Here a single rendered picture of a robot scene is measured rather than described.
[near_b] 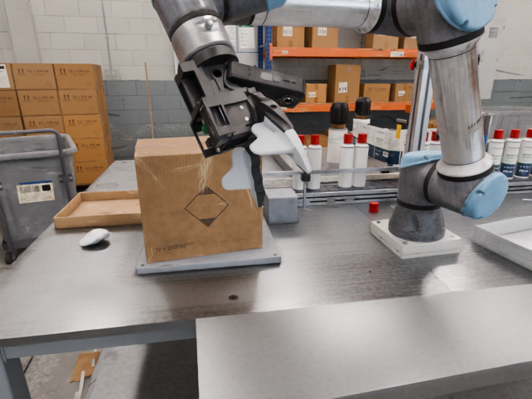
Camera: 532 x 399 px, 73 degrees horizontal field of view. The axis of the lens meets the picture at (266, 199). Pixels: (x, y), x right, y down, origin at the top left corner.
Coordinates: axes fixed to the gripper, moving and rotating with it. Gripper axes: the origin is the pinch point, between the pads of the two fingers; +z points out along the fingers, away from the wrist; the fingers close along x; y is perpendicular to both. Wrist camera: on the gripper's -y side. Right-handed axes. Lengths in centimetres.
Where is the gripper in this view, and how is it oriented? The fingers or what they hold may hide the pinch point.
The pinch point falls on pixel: (286, 191)
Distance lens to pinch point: 47.5
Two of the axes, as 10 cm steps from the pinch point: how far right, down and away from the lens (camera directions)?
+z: 4.2, 9.0, -1.0
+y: -8.2, 3.3, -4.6
